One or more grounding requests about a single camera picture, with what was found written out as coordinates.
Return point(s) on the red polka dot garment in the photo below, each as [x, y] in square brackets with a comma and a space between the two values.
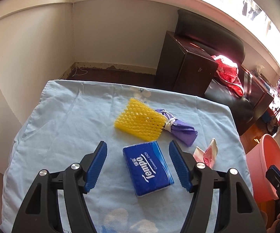
[227, 74]

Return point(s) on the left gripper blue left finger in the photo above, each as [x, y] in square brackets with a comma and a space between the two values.
[92, 166]

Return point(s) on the pink printed paper cup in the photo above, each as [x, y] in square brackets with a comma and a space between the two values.
[208, 157]

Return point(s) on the pink plastic trash bin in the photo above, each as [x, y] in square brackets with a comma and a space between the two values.
[259, 159]

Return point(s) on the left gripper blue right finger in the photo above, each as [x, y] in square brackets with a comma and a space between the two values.
[183, 164]

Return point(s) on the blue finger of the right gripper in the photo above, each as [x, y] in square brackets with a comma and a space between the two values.
[274, 182]
[275, 172]

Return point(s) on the blue Tempo tissue pack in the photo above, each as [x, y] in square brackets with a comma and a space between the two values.
[147, 167]

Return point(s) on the purple cloth bundle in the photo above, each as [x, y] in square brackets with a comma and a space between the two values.
[181, 130]

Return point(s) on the black leather armchair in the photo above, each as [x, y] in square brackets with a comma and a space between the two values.
[186, 66]

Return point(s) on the yellow foam fruit net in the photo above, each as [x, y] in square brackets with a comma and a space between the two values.
[141, 121]

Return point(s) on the person's right hand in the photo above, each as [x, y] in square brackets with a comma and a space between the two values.
[271, 229]

